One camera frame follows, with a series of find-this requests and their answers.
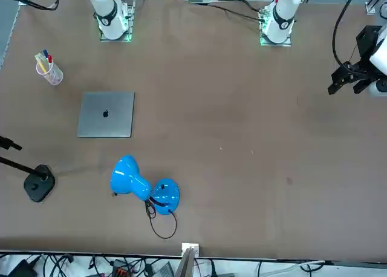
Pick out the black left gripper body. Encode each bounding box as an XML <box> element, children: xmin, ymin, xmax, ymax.
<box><xmin>347</xmin><ymin>25</ymin><xmax>383</xmax><ymax>78</ymax></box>

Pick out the black desktop phone stand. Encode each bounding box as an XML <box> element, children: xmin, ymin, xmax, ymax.
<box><xmin>0</xmin><ymin>135</ymin><xmax>57</xmax><ymax>203</ymax></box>

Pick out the blue desk lamp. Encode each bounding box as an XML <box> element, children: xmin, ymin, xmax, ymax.
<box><xmin>110</xmin><ymin>154</ymin><xmax>181</xmax><ymax>217</ymax></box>

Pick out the grey closed laptop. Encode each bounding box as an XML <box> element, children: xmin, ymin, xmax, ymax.
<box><xmin>76</xmin><ymin>91</ymin><xmax>135</xmax><ymax>139</ymax></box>

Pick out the pink mesh pen cup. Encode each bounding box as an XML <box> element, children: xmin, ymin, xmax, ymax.
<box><xmin>36</xmin><ymin>60</ymin><xmax>63</xmax><ymax>86</ymax></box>

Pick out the green yellow highlighter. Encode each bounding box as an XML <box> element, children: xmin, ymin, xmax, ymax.
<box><xmin>34</xmin><ymin>53</ymin><xmax>49</xmax><ymax>74</ymax></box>

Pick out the black power adapter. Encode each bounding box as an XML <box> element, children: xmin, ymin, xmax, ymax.
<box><xmin>7</xmin><ymin>259</ymin><xmax>37</xmax><ymax>277</ymax></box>

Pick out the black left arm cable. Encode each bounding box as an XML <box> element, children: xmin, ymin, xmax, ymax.
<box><xmin>332</xmin><ymin>0</ymin><xmax>362</xmax><ymax>69</ymax></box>

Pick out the black base cable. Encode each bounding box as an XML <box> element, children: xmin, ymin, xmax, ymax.
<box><xmin>207</xmin><ymin>3</ymin><xmax>264</xmax><ymax>21</ymax></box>

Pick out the black lamp cable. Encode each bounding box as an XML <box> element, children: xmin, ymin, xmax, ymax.
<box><xmin>111</xmin><ymin>191</ymin><xmax>178</xmax><ymax>240</ymax></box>

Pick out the aluminium frame post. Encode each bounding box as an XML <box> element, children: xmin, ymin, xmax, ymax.
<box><xmin>175</xmin><ymin>243</ymin><xmax>200</xmax><ymax>277</ymax></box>

